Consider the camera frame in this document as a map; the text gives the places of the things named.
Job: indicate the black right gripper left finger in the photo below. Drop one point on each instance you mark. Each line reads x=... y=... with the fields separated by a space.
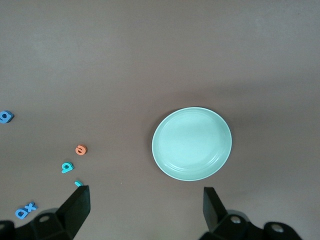
x=72 y=212

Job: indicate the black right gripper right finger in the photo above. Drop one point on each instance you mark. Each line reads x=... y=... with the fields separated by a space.
x=215 y=212

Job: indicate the teal foam letter b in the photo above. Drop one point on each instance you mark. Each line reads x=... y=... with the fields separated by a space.
x=66 y=168

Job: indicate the orange foam letter e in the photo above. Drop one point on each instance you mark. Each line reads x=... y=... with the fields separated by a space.
x=80 y=150

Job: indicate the teal foam letter r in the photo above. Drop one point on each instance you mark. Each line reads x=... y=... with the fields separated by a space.
x=78 y=183

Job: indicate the blue foam letter x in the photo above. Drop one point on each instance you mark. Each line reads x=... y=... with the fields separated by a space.
x=31 y=206

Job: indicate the blue foam letter D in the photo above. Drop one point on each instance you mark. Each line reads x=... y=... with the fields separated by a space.
x=21 y=213

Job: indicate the mint green plate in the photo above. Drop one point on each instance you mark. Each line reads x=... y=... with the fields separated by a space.
x=191 y=143

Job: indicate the blue foam letter g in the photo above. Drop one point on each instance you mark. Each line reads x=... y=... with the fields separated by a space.
x=5 y=117

